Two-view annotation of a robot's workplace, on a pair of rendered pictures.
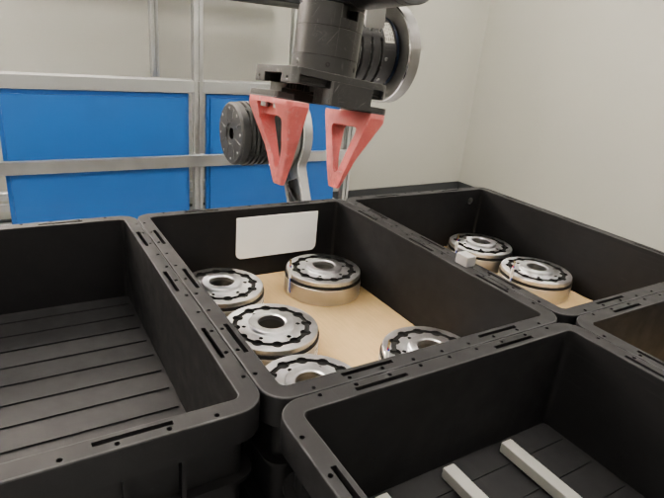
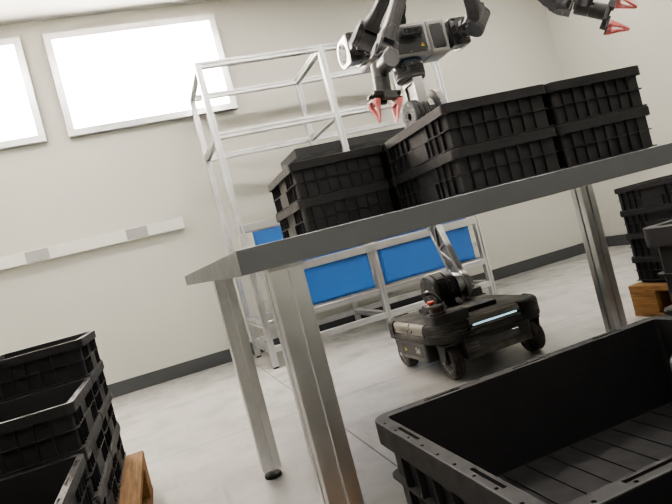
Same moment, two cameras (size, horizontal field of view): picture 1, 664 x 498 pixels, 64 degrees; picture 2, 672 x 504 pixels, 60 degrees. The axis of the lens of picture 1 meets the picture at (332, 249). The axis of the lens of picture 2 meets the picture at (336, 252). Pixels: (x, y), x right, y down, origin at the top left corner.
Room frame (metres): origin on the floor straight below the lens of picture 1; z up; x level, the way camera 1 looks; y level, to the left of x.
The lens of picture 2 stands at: (-1.48, -0.27, 0.67)
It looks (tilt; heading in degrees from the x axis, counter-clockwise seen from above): 1 degrees down; 17
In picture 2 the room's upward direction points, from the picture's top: 15 degrees counter-clockwise
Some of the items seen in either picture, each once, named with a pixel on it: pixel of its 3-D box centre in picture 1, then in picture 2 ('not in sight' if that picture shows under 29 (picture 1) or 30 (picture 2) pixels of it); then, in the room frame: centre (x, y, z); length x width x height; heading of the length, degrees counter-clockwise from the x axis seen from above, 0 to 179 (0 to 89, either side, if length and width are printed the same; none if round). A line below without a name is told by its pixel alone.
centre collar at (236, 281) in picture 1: (221, 283); not in sight; (0.58, 0.13, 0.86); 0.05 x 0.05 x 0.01
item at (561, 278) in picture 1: (536, 271); not in sight; (0.73, -0.30, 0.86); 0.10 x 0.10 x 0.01
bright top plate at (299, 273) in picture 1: (323, 269); not in sight; (0.66, 0.01, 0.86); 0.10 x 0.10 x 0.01
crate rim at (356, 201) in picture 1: (509, 239); not in sight; (0.69, -0.24, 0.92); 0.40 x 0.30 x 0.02; 33
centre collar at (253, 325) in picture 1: (271, 323); not in sight; (0.50, 0.06, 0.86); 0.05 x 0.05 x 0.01
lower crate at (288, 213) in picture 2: not in sight; (333, 216); (0.37, 0.26, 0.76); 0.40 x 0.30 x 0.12; 33
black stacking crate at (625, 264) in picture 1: (501, 273); not in sight; (0.69, -0.24, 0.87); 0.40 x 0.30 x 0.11; 33
